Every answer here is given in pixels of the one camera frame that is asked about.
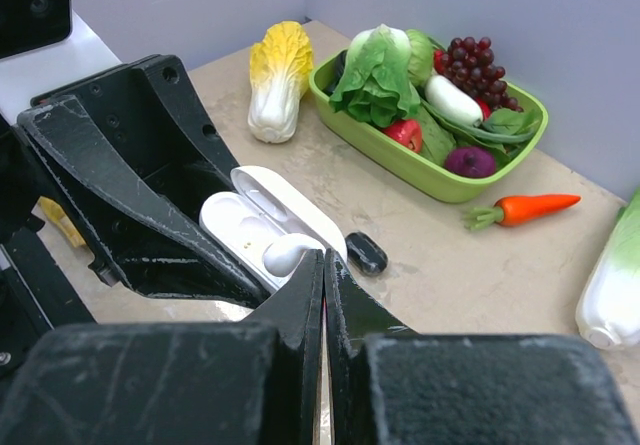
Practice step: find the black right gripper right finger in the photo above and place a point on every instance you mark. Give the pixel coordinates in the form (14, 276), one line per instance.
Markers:
(392, 385)

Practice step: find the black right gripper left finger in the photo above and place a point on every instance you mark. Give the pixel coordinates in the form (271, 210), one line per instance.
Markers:
(255, 381)

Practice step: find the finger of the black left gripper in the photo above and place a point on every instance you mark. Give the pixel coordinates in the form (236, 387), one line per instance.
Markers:
(149, 111)

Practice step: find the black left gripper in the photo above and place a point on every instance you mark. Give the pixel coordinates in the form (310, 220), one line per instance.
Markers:
(152, 247)

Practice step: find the white earbud charging case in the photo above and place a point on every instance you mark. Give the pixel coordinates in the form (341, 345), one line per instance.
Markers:
(262, 208)

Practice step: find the black earbud charging case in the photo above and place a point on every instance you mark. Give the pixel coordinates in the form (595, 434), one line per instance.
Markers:
(366, 254)

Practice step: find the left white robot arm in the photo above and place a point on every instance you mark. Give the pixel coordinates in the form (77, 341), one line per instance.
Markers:
(28, 74)

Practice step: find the yellow Lays chip bag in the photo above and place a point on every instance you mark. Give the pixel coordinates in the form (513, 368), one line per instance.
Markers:
(56, 215)

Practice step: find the yellow toy cabbage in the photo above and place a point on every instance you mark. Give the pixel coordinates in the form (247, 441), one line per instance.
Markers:
(279, 69)

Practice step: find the orange toy carrot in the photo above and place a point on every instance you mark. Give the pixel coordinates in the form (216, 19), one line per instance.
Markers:
(517, 210)

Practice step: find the green toy lettuce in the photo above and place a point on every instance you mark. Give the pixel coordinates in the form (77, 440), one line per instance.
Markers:
(375, 87)

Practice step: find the green white napa cabbage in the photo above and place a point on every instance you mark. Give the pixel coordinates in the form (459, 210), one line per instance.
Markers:
(607, 314)

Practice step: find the purple toy onion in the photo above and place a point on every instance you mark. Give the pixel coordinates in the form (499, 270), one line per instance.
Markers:
(470, 162)

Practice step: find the red toy strawberry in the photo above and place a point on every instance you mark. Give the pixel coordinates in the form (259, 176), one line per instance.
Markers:
(407, 133)

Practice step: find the white toy radish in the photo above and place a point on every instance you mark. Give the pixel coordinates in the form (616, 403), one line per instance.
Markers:
(452, 103)

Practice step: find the green plastic basket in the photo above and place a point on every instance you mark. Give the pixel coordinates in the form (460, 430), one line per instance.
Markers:
(510, 137)

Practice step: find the dark red toy grapes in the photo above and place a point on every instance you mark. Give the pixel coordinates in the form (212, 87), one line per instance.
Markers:
(470, 65)

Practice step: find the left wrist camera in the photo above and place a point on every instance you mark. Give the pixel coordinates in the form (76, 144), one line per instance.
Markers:
(28, 25)

